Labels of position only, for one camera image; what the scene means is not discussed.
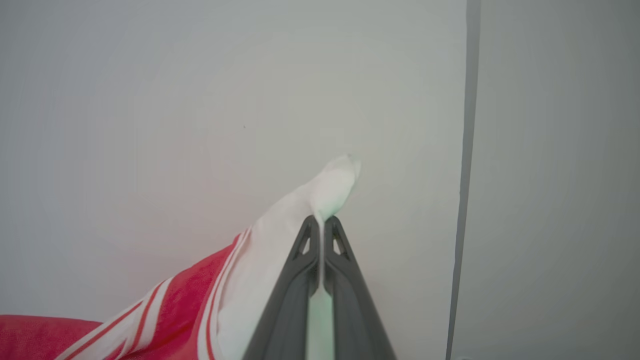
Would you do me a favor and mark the red and white garment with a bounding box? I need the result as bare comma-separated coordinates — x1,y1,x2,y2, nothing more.
0,154,362,360

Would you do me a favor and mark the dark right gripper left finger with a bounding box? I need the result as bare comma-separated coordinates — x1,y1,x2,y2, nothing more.
242,214,321,360

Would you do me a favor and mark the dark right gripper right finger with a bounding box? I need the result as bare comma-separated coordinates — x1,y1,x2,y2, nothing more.
323,215,397,360

